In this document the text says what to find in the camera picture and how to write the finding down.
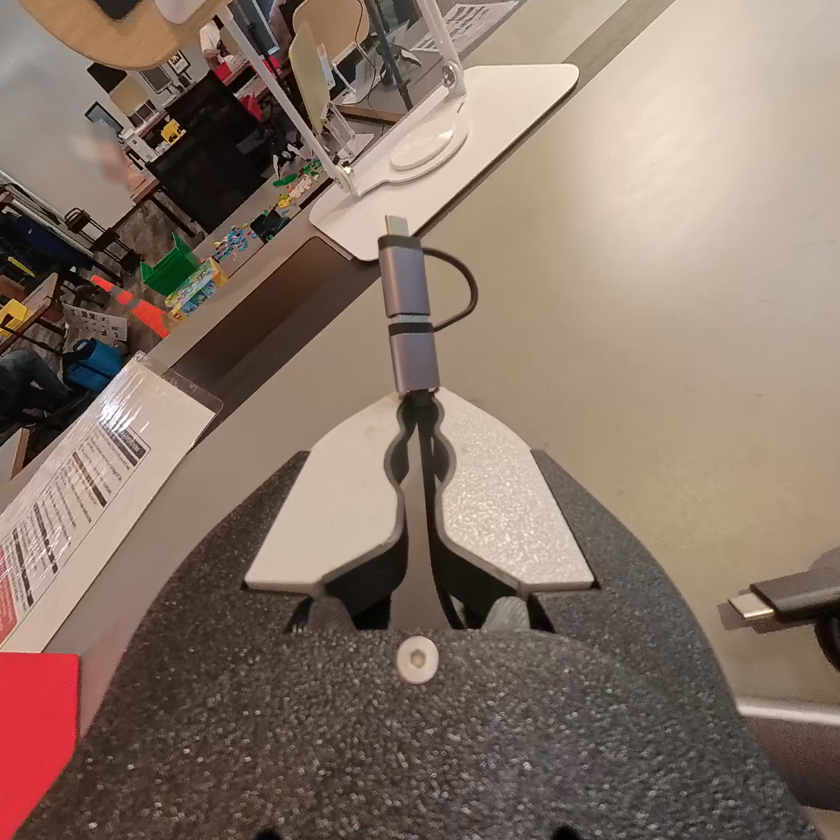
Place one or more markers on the printed paper sheet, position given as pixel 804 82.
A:
pixel 95 321

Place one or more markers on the red plastic bin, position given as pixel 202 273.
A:
pixel 33 741

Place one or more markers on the blue bag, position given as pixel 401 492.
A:
pixel 95 367

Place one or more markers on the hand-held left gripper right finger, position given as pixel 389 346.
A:
pixel 512 518

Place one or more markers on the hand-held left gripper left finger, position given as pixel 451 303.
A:
pixel 328 512

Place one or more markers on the laminated instruction sheet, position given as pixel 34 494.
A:
pixel 111 485
pixel 482 19

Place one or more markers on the beige chair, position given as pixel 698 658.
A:
pixel 312 72

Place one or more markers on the colourful toy brick box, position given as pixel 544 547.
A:
pixel 197 289

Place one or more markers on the wooden rimmed black board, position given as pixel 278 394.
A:
pixel 131 46

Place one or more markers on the scattered colourful toy bricks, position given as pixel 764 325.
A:
pixel 275 210

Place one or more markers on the green plastic bin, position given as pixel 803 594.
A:
pixel 167 266

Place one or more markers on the black cabinet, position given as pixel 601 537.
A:
pixel 210 151

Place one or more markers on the white stand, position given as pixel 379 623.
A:
pixel 492 111

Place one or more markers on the black metal cart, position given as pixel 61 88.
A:
pixel 98 239

